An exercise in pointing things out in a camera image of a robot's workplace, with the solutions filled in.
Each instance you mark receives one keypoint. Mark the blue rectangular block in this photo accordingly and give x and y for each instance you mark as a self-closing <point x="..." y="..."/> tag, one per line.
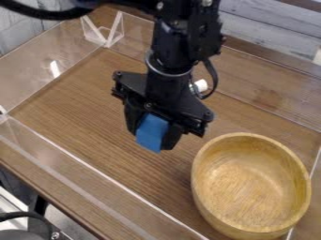
<point x="152" y="132"/>

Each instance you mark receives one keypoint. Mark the black table leg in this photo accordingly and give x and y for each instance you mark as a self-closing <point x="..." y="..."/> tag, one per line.
<point x="41" y="205"/>

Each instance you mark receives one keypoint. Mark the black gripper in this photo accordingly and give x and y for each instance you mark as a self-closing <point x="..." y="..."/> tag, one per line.
<point x="165" y="97"/>

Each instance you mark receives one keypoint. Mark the brown wooden bowl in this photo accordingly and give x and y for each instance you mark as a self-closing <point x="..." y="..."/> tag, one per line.
<point x="251" y="186"/>

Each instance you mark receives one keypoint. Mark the green Expo marker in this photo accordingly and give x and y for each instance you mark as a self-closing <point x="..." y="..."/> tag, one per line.
<point x="200" y="86"/>

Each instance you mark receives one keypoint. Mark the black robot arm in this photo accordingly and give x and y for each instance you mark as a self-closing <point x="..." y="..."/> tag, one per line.
<point x="186" y="33"/>

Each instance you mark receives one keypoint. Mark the clear acrylic corner bracket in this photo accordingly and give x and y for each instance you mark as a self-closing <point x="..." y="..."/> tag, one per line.
<point x="102" y="35"/>

